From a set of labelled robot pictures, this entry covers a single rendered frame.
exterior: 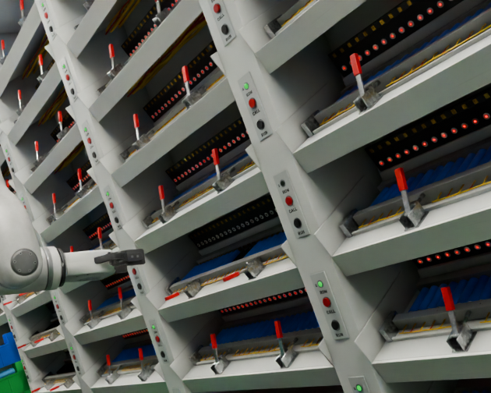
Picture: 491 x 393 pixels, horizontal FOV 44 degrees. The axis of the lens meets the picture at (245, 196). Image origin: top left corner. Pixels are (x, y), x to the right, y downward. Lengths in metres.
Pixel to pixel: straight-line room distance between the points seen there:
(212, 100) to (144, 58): 0.26
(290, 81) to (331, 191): 0.22
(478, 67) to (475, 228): 0.22
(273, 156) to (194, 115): 0.26
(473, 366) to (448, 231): 0.20
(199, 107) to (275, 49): 0.26
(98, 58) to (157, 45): 0.45
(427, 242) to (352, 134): 0.20
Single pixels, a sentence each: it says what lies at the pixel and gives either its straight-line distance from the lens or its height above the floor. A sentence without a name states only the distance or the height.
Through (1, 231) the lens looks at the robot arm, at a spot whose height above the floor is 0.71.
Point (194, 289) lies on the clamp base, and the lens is 1.48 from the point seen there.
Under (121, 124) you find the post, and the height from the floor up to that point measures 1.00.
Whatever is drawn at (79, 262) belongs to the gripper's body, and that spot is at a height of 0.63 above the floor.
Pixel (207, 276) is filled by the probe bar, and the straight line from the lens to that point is 1.47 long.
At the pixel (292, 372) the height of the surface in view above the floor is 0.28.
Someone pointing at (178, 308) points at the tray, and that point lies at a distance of 1.55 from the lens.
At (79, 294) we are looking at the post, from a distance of 2.32.
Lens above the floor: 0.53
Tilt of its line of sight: 5 degrees up
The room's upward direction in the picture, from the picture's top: 20 degrees counter-clockwise
